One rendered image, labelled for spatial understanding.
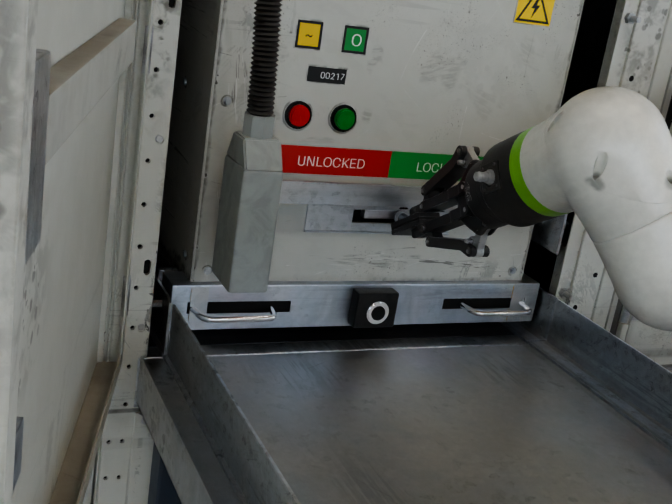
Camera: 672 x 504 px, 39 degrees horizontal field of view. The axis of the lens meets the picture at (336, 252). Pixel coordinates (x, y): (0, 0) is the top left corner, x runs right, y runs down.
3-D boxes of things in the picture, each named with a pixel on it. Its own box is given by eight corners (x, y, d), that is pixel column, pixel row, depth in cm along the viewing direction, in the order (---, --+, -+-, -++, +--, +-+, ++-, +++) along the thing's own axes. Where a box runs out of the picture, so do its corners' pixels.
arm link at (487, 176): (596, 218, 95) (585, 129, 97) (499, 215, 90) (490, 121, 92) (557, 229, 101) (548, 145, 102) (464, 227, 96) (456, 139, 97)
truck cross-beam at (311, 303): (532, 321, 138) (540, 283, 136) (167, 331, 116) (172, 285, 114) (513, 308, 142) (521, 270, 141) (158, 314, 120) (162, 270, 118)
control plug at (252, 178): (268, 294, 108) (289, 144, 103) (227, 294, 106) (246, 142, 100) (247, 269, 115) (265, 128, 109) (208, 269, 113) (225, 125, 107)
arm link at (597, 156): (658, 49, 83) (578, 99, 78) (724, 174, 84) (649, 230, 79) (557, 100, 96) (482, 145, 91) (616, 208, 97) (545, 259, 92)
